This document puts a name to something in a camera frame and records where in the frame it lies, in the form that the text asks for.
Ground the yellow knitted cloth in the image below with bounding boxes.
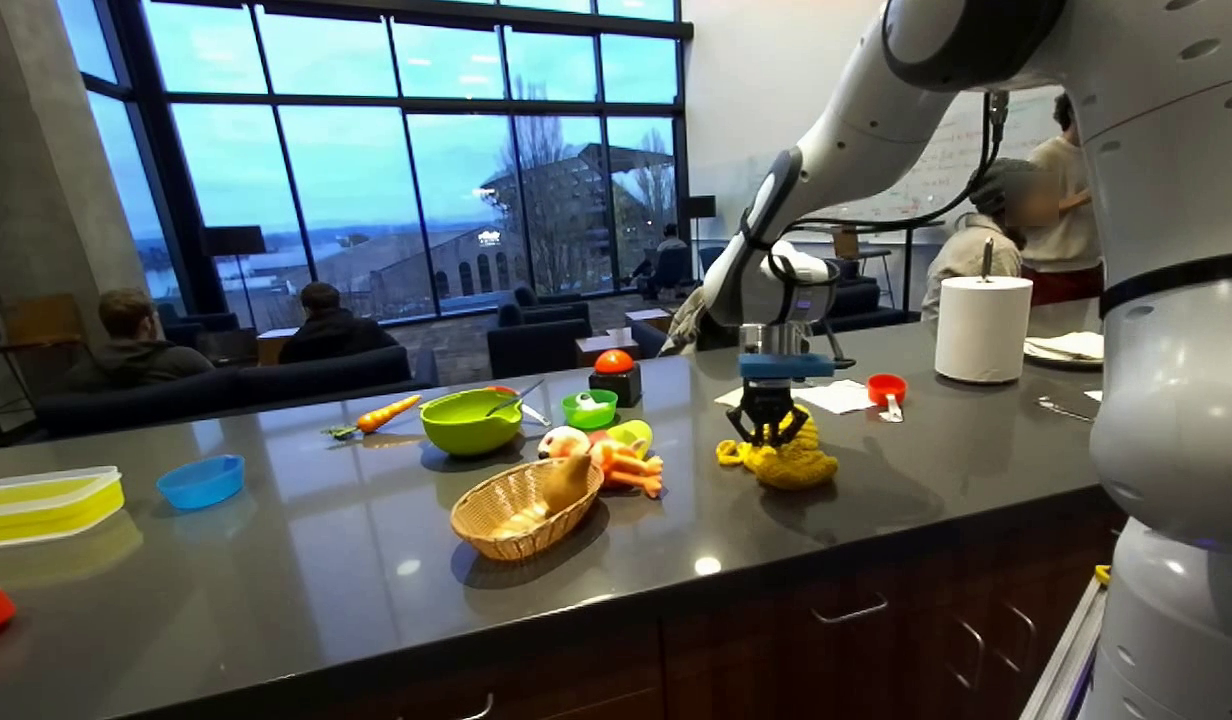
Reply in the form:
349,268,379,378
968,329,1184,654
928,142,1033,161
707,407,845,495

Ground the orange and white plush toy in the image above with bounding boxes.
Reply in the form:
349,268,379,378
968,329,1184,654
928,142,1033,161
531,426,667,519

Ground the white plate with napkins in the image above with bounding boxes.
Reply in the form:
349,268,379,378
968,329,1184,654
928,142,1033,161
1018,329,1107,371

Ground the woven wicker basket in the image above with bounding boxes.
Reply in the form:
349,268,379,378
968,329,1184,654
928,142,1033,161
445,457,606,568

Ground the grey jacket heap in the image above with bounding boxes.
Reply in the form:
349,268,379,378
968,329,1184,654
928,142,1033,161
654,283,726,361

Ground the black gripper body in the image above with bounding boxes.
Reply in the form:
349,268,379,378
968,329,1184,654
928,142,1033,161
741,378,803,422

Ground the seated person in dark jacket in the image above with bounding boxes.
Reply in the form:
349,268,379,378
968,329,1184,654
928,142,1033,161
277,281,405,369

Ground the person in grey beanie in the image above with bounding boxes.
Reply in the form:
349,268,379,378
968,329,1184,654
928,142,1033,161
921,157,1048,316

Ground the black box with orange dome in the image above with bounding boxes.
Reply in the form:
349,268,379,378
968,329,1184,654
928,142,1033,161
584,349,644,413

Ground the dark armchair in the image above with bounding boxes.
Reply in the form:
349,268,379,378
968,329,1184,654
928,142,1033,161
484,313,594,385

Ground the seated person with brown hair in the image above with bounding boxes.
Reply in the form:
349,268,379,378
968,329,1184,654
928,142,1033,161
61,287,220,395

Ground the green plastic bowl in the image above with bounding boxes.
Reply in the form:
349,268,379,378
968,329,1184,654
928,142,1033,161
417,385,529,462

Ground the white paper sheet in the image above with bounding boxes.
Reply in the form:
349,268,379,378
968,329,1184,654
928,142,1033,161
713,378,877,422

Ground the dark wooden cabinet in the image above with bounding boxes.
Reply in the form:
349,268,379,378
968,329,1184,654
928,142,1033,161
161,495,1110,720

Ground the orange handled brush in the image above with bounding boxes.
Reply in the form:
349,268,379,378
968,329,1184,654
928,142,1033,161
323,387,429,446

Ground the yellow translucent container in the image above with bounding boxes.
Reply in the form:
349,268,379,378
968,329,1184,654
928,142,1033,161
0,462,126,551

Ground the dark blue sofa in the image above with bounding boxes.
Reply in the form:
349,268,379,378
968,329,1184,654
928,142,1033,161
26,340,417,446

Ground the small blue bowl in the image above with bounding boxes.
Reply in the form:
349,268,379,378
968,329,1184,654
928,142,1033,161
151,452,247,517

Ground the person in checkered top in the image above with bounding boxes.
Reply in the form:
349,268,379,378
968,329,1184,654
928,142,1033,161
1018,87,1107,310

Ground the red measuring cup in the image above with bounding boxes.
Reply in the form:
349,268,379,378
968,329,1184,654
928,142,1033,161
864,371,912,429

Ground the white paper towel roll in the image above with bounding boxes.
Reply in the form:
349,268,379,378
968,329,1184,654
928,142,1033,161
930,274,1034,387

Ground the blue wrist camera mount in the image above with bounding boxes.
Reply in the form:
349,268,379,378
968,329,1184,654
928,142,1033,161
734,349,840,387

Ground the yellow plastic cup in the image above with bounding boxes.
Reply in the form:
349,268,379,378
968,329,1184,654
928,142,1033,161
598,417,660,462

